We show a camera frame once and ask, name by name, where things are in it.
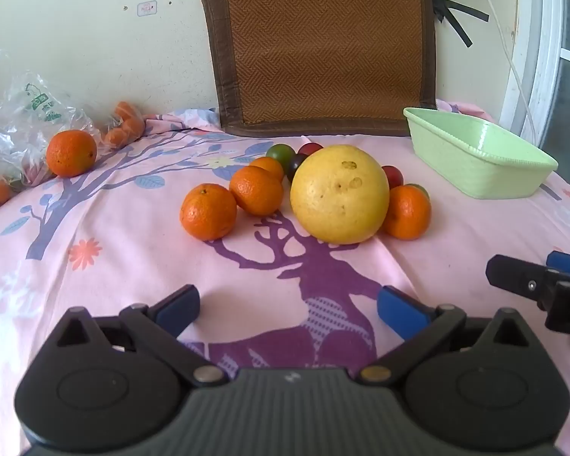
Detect large yellow grapefruit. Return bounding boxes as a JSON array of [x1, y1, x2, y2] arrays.
[[290, 145, 391, 246]]

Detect white window frame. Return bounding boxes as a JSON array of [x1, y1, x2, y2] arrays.
[[498, 0, 570, 149]]

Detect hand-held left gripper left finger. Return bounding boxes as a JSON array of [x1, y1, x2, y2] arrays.
[[47, 284, 230, 388]]

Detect black tape strips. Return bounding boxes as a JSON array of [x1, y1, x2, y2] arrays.
[[431, 0, 491, 49]]

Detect light green plastic basket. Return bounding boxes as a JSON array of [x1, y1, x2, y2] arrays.
[[403, 107, 559, 200]]

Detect brown woven seat mat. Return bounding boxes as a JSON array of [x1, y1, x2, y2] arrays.
[[199, 0, 440, 138]]

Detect white power cable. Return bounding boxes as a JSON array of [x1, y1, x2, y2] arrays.
[[469, 0, 538, 147]]

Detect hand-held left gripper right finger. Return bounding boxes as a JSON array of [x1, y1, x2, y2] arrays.
[[358, 285, 535, 388]]

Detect orange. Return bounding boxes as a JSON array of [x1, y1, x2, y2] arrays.
[[179, 183, 238, 241], [382, 185, 432, 241], [46, 130, 98, 178], [229, 165, 285, 217], [249, 157, 286, 182]]

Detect pink printed blanket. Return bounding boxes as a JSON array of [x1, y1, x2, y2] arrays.
[[0, 100, 570, 456]]

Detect clear plastic bag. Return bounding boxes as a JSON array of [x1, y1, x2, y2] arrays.
[[0, 50, 101, 215]]

